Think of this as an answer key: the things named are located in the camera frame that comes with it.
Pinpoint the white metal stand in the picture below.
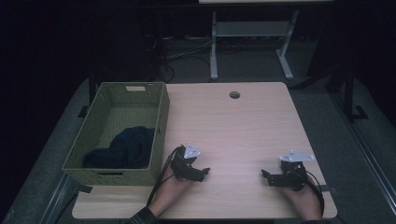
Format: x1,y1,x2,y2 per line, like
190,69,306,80
208,8,300,81

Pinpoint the dark blue cloth white print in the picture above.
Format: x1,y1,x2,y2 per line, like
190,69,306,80
82,125,156,170

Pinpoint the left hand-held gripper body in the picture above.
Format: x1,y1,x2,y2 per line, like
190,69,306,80
170,141,202,181

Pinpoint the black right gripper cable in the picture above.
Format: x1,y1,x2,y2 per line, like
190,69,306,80
305,170,326,217

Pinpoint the black stand leg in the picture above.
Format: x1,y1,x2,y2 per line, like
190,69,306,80
341,66,370,123

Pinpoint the green woven basket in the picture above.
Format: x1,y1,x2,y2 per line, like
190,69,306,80
61,81,171,187

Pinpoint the bundle of floor cables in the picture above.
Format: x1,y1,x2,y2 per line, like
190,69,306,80
160,34,217,63

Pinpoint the person's left hand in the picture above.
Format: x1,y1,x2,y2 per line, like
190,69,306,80
148,167,191,217

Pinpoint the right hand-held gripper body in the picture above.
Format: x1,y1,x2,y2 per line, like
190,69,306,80
278,149,316,192

